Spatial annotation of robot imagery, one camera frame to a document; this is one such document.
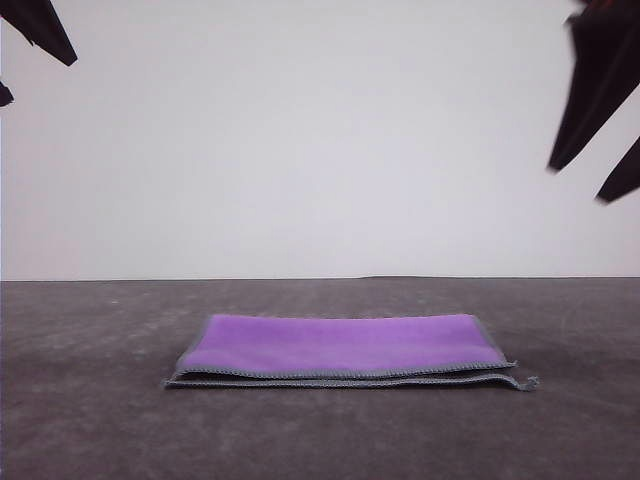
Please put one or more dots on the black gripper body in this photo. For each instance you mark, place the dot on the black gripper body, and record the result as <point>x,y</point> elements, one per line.
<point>605,4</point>

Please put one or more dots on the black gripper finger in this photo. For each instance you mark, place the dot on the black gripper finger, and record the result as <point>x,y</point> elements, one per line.
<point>4,95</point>
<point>40,27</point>
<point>595,80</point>
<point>625,175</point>

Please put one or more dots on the purple towel with grey hem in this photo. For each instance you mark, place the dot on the purple towel with grey hem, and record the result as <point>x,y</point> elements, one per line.
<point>340,340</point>

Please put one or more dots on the grey table cloth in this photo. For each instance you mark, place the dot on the grey table cloth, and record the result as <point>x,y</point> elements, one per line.
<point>100,435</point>

